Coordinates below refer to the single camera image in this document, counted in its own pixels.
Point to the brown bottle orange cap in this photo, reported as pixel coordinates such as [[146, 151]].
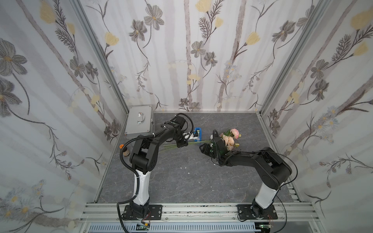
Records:
[[124, 150]]

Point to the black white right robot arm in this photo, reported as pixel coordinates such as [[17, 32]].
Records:
[[271, 168]]

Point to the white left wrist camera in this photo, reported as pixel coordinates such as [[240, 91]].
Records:
[[191, 136]]

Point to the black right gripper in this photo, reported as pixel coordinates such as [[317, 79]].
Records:
[[215, 150]]

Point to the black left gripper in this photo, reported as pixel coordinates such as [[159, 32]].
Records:
[[180, 141]]

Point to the blue tape dispenser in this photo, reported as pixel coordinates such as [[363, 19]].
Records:
[[198, 134]]

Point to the silver aluminium case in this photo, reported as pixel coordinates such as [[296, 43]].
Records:
[[140, 121]]

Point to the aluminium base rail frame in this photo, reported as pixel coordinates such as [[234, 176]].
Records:
[[286, 217]]

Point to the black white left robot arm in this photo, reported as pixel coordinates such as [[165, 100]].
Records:
[[140, 155]]

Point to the pink artificial flower bouquet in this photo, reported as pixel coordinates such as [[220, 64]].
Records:
[[229, 138]]

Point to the white slotted cable duct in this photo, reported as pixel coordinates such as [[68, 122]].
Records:
[[197, 227]]

